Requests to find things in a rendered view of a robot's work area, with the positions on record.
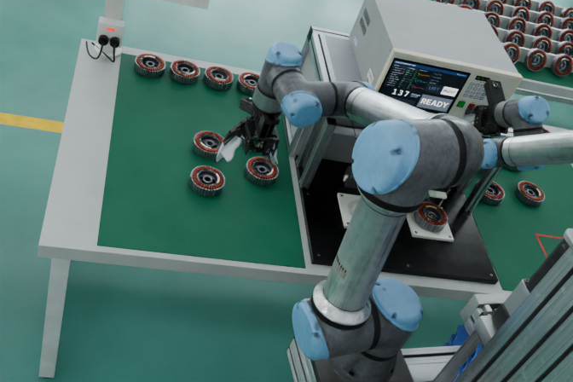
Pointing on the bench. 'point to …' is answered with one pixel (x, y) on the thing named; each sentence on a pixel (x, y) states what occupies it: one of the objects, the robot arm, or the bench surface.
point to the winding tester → (431, 44)
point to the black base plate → (402, 264)
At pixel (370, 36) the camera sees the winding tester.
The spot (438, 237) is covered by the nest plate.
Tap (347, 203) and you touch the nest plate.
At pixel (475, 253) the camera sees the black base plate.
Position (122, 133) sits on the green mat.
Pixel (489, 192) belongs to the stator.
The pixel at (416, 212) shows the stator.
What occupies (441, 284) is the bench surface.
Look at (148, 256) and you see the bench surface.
